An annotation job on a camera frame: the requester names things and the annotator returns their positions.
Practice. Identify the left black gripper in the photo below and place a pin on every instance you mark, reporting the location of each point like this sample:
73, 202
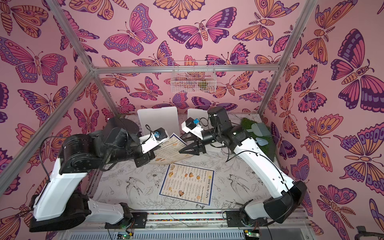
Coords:
147, 158

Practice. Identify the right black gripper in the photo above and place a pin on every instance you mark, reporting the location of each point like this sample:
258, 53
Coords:
201, 142

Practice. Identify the dim sum menu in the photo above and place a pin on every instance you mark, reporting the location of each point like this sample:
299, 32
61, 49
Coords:
189, 184
168, 153

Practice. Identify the white narrow rack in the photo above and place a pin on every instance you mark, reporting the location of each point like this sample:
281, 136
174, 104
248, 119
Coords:
202, 115

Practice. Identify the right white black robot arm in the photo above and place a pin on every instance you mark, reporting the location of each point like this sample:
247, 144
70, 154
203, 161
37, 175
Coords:
286, 194

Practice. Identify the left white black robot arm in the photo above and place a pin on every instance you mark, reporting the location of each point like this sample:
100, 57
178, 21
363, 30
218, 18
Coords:
61, 206

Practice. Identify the left white rack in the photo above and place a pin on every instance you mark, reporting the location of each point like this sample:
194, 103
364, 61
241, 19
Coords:
166, 118

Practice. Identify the green yellow item in basket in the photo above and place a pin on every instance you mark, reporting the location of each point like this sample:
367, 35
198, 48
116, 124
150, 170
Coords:
203, 85

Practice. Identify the green artificial grass mat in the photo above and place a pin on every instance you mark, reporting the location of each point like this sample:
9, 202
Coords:
269, 149

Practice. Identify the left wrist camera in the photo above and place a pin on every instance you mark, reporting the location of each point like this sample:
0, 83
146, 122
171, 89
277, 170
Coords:
154, 139

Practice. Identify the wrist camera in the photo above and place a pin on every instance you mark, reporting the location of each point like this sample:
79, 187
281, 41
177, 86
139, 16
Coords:
154, 139
193, 126

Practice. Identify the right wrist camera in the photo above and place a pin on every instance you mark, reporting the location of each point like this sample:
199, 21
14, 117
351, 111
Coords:
193, 126

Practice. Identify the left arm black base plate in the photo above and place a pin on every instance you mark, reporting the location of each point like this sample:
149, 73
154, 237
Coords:
136, 220

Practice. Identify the white wire wall basket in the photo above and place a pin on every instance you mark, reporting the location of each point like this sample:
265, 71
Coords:
186, 75

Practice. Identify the aluminium front rail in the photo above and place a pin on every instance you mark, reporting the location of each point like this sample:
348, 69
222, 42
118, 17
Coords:
195, 225

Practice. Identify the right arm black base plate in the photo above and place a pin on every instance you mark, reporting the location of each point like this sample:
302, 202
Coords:
240, 219

